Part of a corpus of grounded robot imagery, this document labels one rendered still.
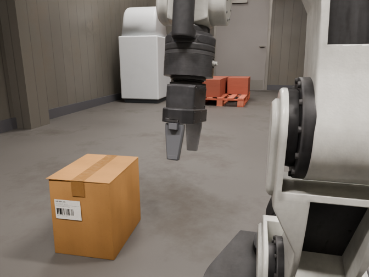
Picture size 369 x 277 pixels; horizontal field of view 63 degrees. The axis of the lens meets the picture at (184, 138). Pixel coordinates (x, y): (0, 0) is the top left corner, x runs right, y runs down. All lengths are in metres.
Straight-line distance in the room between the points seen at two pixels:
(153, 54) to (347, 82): 4.72
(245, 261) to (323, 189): 0.48
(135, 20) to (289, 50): 3.97
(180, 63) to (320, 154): 0.26
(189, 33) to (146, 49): 4.61
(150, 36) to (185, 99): 4.60
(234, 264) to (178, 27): 0.64
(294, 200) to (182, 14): 0.32
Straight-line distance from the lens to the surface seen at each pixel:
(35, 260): 1.29
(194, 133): 0.60
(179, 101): 0.50
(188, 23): 0.49
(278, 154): 0.41
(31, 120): 3.56
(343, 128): 0.39
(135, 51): 5.16
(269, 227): 0.77
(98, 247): 1.20
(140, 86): 5.16
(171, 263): 1.17
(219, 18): 0.53
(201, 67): 0.51
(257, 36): 7.75
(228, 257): 0.91
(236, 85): 5.35
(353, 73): 0.41
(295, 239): 0.49
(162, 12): 0.55
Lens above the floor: 0.70
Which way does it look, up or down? 14 degrees down
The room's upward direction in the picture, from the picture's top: straight up
